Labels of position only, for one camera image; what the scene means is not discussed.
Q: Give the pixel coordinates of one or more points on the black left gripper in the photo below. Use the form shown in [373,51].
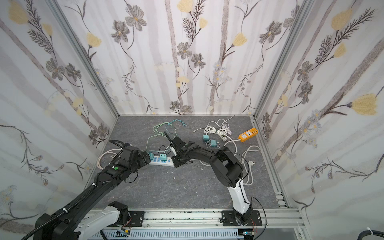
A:
[143,156]

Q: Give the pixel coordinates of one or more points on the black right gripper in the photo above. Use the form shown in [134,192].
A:
[177,149]

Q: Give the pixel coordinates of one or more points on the white blue power strip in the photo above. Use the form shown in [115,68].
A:
[158,162]

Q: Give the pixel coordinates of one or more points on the orange power strip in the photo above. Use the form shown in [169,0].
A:
[248,135]

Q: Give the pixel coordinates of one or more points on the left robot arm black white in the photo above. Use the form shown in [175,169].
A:
[63,224]

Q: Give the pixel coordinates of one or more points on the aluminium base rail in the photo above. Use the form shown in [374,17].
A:
[270,224]

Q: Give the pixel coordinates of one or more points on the white slotted cable duct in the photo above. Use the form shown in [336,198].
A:
[175,234]

